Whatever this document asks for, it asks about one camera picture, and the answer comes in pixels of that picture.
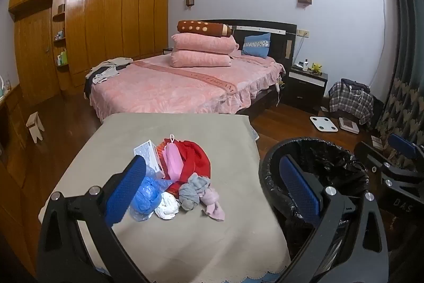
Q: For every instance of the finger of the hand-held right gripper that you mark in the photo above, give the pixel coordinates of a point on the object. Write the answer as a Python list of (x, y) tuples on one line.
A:
[(367, 152), (402, 145)]

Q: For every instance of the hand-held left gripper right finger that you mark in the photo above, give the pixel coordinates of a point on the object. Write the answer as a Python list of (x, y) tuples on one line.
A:
[(299, 193)]

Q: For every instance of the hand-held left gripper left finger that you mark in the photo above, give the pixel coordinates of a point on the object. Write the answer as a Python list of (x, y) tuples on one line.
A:
[(126, 187)]

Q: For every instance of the black bin with liner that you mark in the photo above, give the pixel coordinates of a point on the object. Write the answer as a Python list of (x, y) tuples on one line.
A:
[(331, 167)]

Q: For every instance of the white cardboard box blue print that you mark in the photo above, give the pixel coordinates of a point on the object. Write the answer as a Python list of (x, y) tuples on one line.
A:
[(147, 152)]

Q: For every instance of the red cloth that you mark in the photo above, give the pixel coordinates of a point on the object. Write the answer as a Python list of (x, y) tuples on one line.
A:
[(195, 160)]

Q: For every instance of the small white box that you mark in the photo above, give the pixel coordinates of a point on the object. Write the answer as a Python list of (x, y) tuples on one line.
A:
[(376, 141)]

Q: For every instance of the blue plastic bag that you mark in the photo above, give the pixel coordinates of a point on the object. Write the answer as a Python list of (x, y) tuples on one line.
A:
[(145, 195)]

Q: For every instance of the white framed floor scale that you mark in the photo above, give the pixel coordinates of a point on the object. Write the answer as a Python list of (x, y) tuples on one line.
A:
[(348, 124)]

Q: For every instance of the white crumpled cloth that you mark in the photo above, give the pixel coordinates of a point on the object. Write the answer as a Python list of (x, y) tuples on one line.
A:
[(167, 206)]

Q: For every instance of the pink face mask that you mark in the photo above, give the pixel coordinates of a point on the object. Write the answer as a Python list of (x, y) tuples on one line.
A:
[(172, 163)]

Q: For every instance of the white bathroom scale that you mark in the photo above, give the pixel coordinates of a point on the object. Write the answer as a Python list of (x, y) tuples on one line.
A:
[(324, 124)]

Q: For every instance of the orange red glove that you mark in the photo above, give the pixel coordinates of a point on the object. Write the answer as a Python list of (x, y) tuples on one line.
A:
[(160, 147)]

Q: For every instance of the plaid garment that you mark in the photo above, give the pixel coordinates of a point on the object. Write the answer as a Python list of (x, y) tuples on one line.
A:
[(347, 100)]

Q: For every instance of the grey sock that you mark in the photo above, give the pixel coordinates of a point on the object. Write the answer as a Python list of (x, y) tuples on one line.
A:
[(193, 191)]

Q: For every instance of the dark nightstand white stripe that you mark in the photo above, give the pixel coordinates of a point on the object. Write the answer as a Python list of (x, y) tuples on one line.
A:
[(306, 90)]

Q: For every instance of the pink small cloth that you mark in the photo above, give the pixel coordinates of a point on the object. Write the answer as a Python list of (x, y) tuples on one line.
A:
[(213, 206)]

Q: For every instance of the dark patterned curtain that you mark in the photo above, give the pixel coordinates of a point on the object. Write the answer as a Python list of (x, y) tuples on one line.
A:
[(404, 54)]

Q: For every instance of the grey tablecloth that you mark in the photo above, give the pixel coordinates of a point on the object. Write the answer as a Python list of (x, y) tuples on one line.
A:
[(205, 243)]

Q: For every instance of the yellow plush toy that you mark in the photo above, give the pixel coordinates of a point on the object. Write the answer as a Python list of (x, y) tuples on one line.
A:
[(316, 68)]

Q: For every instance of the white bottle dark cap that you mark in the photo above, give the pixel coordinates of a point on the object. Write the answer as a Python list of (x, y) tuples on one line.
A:
[(305, 66)]

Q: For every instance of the dark garment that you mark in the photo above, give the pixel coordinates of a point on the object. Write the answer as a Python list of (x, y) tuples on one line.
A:
[(87, 85)]

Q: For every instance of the bed with pink bedspread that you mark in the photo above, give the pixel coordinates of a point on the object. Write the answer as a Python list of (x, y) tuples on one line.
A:
[(172, 87)]

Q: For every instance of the small wooden stool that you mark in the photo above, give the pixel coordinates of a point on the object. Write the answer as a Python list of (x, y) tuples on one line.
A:
[(34, 125)]

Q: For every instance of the white crumpled garment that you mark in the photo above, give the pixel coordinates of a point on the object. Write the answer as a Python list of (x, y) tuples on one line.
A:
[(106, 72)]

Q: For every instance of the dark wooden headboard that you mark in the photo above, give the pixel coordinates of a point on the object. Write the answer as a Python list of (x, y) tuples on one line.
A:
[(281, 34)]

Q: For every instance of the blue cushion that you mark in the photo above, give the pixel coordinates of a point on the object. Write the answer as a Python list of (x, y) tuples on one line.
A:
[(256, 46)]

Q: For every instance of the wooden wardrobe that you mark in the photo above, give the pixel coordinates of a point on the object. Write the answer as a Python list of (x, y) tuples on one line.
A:
[(109, 21)]

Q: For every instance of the brown dotted bolster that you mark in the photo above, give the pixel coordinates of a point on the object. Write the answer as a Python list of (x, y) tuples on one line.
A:
[(198, 27)]

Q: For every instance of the beige wall socket panel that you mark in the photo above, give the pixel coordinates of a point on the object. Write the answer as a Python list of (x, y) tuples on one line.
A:
[(303, 33)]

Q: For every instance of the small brown wall lamp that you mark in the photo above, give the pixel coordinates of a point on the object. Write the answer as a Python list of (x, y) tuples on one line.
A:
[(189, 0)]

